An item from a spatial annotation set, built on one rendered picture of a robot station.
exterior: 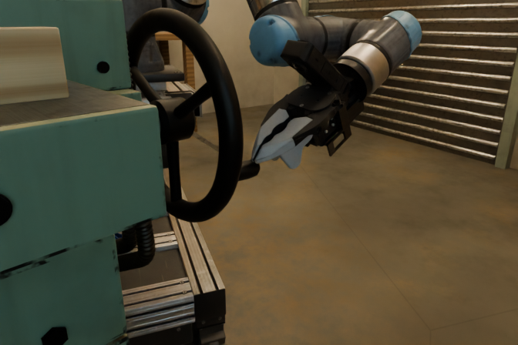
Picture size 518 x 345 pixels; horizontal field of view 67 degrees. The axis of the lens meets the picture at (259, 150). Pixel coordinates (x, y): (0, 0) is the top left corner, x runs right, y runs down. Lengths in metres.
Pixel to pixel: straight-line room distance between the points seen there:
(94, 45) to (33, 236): 0.27
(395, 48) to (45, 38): 0.52
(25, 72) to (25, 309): 0.15
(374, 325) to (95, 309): 1.20
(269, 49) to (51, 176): 0.46
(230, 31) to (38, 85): 4.15
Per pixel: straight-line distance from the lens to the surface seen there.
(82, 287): 0.30
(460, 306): 1.61
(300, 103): 0.55
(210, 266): 1.25
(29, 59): 0.22
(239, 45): 4.41
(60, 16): 0.42
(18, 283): 0.29
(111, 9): 0.43
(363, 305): 1.51
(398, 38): 0.66
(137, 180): 0.20
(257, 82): 4.58
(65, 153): 0.18
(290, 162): 0.53
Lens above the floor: 0.94
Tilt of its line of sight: 18 degrees down
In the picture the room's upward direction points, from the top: straight up
